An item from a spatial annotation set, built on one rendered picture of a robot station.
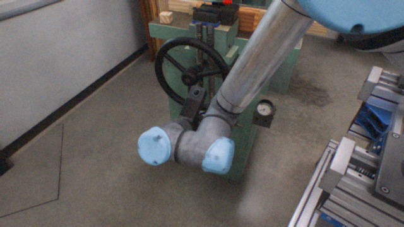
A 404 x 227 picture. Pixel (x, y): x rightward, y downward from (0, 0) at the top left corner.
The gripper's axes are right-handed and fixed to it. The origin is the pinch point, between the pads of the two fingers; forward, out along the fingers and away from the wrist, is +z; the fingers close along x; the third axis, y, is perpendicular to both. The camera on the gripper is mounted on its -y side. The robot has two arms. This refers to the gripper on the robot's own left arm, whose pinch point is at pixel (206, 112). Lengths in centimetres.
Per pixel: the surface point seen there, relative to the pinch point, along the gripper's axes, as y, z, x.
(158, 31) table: -24.9, 13.2, -31.0
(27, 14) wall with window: -23, 28, -132
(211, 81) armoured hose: -10.2, 7.9, -2.8
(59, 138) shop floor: 58, 43, -117
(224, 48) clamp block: -22.3, 3.6, 0.5
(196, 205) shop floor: 62, 37, -5
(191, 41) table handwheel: -21.9, -6.7, -7.3
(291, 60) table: -23.2, 14.0, 22.3
